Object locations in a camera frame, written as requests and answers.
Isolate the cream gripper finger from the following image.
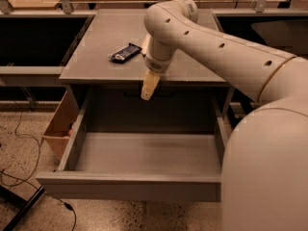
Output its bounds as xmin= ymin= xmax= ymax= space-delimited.
xmin=141 ymin=86 xmax=155 ymax=101

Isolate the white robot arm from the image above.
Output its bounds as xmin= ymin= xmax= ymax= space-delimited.
xmin=141 ymin=0 xmax=308 ymax=231

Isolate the grey metal drawer cabinet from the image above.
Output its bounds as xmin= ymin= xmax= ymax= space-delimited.
xmin=60 ymin=9 xmax=233 ymax=133

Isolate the open grey top drawer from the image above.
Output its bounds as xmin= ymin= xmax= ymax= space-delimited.
xmin=37 ymin=88 xmax=226 ymax=202

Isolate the dark blue snack packet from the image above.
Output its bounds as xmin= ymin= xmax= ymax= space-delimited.
xmin=109 ymin=43 xmax=142 ymax=64

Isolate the cardboard box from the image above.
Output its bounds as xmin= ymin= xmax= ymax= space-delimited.
xmin=42 ymin=92 xmax=79 ymax=160

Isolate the black floor cable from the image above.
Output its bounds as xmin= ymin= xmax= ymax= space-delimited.
xmin=0 ymin=99 xmax=78 ymax=231

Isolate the black table leg frame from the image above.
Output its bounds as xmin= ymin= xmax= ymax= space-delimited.
xmin=0 ymin=187 xmax=45 ymax=231

